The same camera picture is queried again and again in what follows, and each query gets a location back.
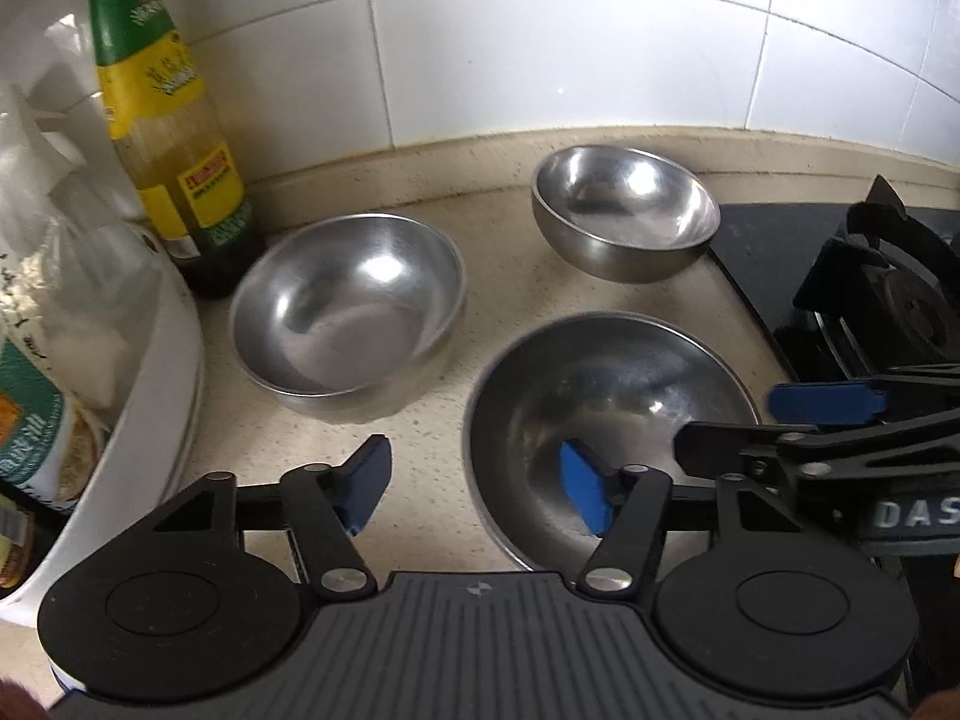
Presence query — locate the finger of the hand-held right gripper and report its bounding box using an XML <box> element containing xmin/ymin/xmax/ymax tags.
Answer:
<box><xmin>769</xmin><ymin>364</ymin><xmax>960</xmax><ymax>425</ymax></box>
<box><xmin>673</xmin><ymin>421</ymin><xmax>819</xmax><ymax>478</ymax></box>

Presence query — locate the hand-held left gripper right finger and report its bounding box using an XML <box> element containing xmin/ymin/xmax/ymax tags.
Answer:
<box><xmin>559</xmin><ymin>439</ymin><xmax>797</xmax><ymax>594</ymax></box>

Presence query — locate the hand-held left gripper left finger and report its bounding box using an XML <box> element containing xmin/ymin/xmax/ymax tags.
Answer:
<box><xmin>146</xmin><ymin>433</ymin><xmax>395</xmax><ymax>602</ymax></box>

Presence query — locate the stainless steel bowl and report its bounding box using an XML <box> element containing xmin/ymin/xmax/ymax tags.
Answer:
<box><xmin>229</xmin><ymin>213</ymin><xmax>468</xmax><ymax>422</ymax></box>
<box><xmin>462</xmin><ymin>311</ymin><xmax>763</xmax><ymax>573</ymax></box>
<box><xmin>530</xmin><ymin>145</ymin><xmax>722</xmax><ymax>284</ymax></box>

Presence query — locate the black gas stove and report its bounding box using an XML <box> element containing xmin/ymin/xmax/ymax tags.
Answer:
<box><xmin>708</xmin><ymin>202</ymin><xmax>960</xmax><ymax>698</ymax></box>

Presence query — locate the white round turntable tray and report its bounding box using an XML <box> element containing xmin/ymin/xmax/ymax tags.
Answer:
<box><xmin>0</xmin><ymin>221</ymin><xmax>208</xmax><ymax>625</ymax></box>

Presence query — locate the small green label jar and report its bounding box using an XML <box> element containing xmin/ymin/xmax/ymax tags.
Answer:
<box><xmin>0</xmin><ymin>337</ymin><xmax>115</xmax><ymax>515</ymax></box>

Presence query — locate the yellow green label oil bottle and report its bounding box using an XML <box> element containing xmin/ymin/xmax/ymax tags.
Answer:
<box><xmin>77</xmin><ymin>0</ymin><xmax>266</xmax><ymax>300</ymax></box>

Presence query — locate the clear plastic bag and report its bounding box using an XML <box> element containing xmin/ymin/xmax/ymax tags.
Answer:
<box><xmin>0</xmin><ymin>11</ymin><xmax>164</xmax><ymax>410</ymax></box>

